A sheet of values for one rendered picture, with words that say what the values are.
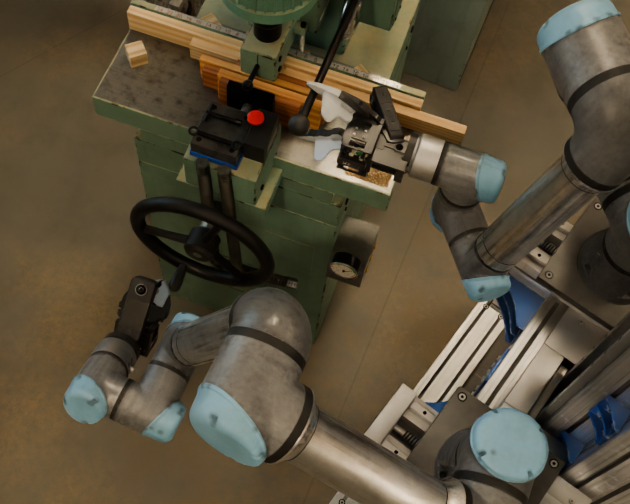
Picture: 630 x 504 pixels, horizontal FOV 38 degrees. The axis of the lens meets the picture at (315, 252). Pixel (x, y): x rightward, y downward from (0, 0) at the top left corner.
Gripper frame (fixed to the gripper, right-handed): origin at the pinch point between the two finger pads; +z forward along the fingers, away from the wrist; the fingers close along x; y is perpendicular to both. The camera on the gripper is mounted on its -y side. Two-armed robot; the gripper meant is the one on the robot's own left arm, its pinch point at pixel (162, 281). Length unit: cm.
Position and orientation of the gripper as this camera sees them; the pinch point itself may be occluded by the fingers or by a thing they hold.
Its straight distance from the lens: 180.0
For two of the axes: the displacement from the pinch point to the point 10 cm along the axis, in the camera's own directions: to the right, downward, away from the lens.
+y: -2.4, 7.8, 5.7
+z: 2.4, -5.3, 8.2
